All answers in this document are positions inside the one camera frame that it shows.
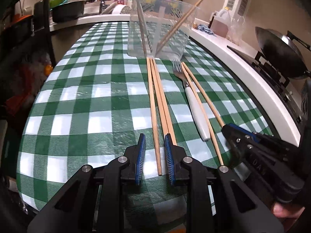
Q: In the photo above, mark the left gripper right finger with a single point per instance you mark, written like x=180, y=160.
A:
x=217, y=199

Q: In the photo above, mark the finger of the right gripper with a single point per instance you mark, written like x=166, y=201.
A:
x=238, y=129

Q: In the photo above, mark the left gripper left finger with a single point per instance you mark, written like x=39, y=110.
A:
x=92, y=199

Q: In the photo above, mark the white handled metal fork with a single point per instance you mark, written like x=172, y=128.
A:
x=196, y=111

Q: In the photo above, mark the white striped ceramic spoon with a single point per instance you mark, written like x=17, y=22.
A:
x=146, y=34

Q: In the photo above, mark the person's right hand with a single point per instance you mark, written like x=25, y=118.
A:
x=288, y=213

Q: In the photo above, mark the black gas stove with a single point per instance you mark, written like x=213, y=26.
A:
x=294, y=102

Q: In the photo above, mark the black wok with lid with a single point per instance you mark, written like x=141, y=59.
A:
x=282, y=53

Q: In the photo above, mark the green checkered tablecloth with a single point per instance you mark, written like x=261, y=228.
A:
x=96, y=103

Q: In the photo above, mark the cooking oil jug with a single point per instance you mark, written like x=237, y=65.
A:
x=221, y=23

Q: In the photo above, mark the blue dish cloth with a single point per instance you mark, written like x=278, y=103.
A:
x=205, y=29

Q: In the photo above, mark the clear plastic utensil holder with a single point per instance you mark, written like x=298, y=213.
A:
x=160, y=16

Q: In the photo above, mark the black metal shelf rack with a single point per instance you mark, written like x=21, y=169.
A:
x=27, y=55

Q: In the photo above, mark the black cooking pot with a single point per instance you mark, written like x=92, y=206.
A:
x=68, y=11

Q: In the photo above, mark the green plastic colander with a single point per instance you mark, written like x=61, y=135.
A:
x=55, y=3

